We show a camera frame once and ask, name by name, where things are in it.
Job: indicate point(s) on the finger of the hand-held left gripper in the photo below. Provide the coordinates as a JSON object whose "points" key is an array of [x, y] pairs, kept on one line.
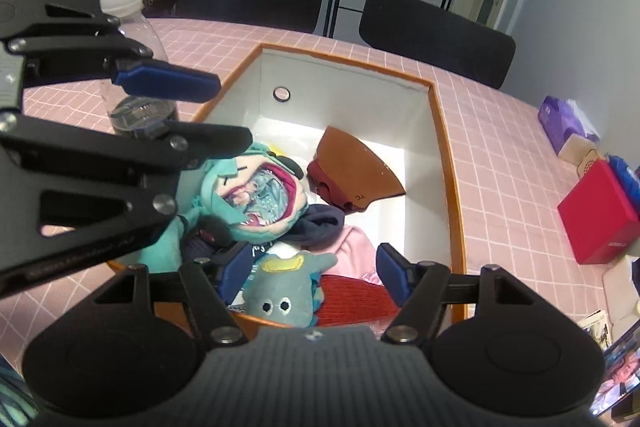
{"points": [[215, 141], [165, 82]]}

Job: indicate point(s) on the small grey teal plush toy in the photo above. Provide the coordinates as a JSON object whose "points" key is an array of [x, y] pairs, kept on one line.
{"points": [[280, 292]]}

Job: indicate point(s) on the beige perforated box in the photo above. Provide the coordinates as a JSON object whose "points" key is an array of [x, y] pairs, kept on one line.
{"points": [[592, 162]]}

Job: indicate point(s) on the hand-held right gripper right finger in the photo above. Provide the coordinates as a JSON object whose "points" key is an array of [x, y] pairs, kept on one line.
{"points": [[392, 274]]}

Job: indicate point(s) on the pink cloth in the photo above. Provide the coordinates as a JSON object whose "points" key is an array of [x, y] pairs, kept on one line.
{"points": [[352, 252]]}

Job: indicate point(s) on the photo cards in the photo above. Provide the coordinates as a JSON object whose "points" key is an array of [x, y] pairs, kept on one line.
{"points": [[595, 326]]}

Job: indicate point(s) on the pink checkered tablecloth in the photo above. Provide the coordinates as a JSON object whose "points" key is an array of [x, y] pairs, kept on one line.
{"points": [[500, 167]]}

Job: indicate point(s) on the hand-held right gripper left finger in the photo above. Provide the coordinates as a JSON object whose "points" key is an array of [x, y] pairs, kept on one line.
{"points": [[235, 267]]}

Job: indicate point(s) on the orange storage box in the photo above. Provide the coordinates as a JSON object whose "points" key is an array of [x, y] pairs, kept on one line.
{"points": [[350, 107]]}

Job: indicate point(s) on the red box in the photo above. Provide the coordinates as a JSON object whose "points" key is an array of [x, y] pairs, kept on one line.
{"points": [[600, 217]]}

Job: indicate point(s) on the phone with lit screen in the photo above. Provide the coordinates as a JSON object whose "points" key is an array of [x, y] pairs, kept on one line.
{"points": [[620, 372]]}

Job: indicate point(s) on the blue plastic bag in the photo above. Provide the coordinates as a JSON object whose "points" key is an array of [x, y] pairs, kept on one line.
{"points": [[625, 177]]}

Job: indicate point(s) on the teal striped clothing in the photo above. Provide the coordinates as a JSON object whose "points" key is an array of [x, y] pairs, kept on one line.
{"points": [[15, 397]]}

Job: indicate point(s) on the red knitted cloth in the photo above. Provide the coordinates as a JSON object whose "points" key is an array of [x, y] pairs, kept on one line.
{"points": [[355, 299]]}

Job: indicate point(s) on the navy scrunchie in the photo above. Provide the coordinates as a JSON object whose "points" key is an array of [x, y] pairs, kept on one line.
{"points": [[322, 222]]}

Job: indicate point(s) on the white tissue pack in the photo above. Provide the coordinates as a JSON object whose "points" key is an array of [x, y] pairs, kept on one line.
{"points": [[282, 249]]}

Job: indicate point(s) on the teal plush doll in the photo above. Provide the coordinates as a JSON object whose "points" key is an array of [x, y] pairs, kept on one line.
{"points": [[225, 172]]}

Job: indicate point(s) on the purple tissue pack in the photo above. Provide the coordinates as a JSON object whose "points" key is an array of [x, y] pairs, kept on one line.
{"points": [[565, 122]]}

